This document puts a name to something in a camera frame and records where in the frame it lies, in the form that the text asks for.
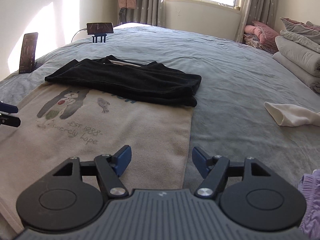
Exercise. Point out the landscape smartphone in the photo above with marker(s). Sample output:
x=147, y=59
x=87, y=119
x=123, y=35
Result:
x=100, y=28

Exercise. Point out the purple garment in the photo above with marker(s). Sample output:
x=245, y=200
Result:
x=311, y=205

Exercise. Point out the upright smartphone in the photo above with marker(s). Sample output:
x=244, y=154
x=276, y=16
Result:
x=28, y=52

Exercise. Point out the grey star-print curtain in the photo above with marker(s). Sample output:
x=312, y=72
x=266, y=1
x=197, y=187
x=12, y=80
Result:
x=150, y=2
x=257, y=2

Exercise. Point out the blue phone stand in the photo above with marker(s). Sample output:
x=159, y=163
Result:
x=99, y=38

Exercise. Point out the grey pillow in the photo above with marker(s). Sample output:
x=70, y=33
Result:
x=300, y=27

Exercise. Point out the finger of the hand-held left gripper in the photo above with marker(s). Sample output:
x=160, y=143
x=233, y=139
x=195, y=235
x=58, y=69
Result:
x=8, y=107
x=10, y=121

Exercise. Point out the pink pillow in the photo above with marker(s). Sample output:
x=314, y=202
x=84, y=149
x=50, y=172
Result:
x=265, y=32

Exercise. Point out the grey folded quilt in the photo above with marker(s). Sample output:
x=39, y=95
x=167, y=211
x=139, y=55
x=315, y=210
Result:
x=297, y=57

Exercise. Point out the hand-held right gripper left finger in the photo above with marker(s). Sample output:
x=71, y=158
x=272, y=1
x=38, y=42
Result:
x=123, y=160

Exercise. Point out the grey bed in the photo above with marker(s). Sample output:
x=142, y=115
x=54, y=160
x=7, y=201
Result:
x=237, y=80

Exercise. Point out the white garment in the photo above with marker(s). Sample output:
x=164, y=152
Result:
x=292, y=115

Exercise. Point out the striped folded blanket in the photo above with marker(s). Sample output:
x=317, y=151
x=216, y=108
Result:
x=260, y=46

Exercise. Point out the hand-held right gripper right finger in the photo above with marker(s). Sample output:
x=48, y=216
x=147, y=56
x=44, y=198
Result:
x=200, y=161

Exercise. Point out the beige sweatshirt with black sleeves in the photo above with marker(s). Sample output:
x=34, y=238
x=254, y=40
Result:
x=125, y=130

